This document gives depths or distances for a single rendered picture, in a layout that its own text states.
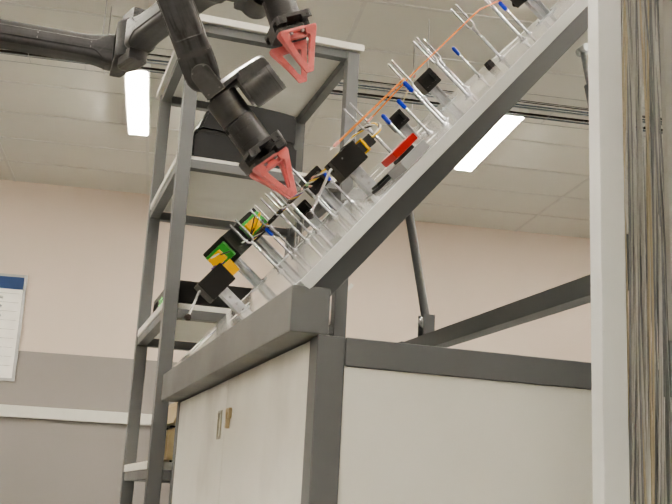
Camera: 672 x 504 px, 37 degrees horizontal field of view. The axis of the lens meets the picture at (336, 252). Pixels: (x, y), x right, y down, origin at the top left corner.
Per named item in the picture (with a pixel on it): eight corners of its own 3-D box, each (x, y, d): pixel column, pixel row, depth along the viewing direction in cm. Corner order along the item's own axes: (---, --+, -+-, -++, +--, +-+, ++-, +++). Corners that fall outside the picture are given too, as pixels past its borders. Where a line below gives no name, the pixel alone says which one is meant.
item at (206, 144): (189, 159, 272) (195, 92, 277) (172, 183, 293) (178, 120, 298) (296, 176, 281) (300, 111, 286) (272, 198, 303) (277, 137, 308)
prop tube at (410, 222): (423, 327, 251) (404, 208, 256) (419, 329, 253) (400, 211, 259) (435, 326, 252) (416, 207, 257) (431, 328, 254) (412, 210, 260)
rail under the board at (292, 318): (289, 331, 135) (292, 283, 136) (160, 400, 244) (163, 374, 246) (328, 335, 136) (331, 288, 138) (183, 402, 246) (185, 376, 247)
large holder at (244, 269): (279, 263, 252) (239, 221, 251) (265, 280, 235) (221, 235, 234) (260, 280, 254) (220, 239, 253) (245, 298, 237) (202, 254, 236)
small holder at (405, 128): (419, 136, 211) (395, 111, 210) (426, 132, 202) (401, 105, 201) (403, 151, 210) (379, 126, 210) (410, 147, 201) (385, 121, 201)
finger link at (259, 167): (303, 190, 173) (271, 146, 173) (312, 181, 166) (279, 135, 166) (272, 212, 171) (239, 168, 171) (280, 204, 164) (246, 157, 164)
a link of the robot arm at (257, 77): (187, 67, 170) (186, 73, 161) (242, 25, 169) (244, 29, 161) (230, 124, 173) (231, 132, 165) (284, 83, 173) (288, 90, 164)
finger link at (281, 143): (305, 188, 172) (272, 144, 172) (314, 179, 165) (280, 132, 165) (274, 211, 170) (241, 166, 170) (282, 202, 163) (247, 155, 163)
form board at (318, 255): (172, 377, 246) (167, 372, 246) (430, 120, 284) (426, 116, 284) (309, 290, 137) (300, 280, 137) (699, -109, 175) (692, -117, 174)
